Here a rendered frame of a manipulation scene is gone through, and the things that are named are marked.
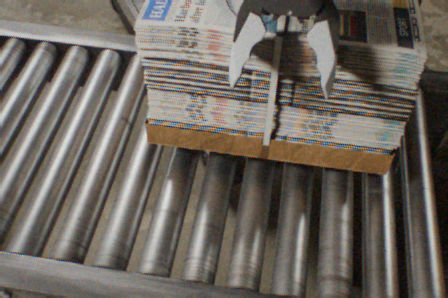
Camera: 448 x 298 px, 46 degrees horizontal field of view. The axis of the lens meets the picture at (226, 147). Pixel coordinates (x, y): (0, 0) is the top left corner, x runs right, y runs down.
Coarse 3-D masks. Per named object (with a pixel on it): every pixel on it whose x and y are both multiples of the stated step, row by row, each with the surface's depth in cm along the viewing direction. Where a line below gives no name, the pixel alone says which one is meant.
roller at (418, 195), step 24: (408, 144) 89; (408, 168) 86; (408, 192) 83; (432, 192) 83; (408, 216) 81; (432, 216) 80; (408, 240) 78; (432, 240) 77; (408, 264) 76; (432, 264) 74; (408, 288) 75; (432, 288) 72
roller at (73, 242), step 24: (120, 96) 94; (144, 96) 98; (120, 120) 91; (96, 144) 88; (120, 144) 89; (96, 168) 84; (96, 192) 82; (72, 216) 78; (96, 216) 80; (72, 240) 76
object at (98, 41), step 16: (0, 32) 105; (16, 32) 105; (32, 32) 105; (48, 32) 105; (64, 32) 105; (80, 32) 105; (96, 32) 105; (0, 48) 107; (32, 48) 106; (64, 48) 104; (96, 48) 103; (112, 48) 102; (128, 48) 102; (128, 64) 105; (48, 80) 112; (432, 80) 98; (432, 96) 99; (432, 112) 102; (432, 128) 105
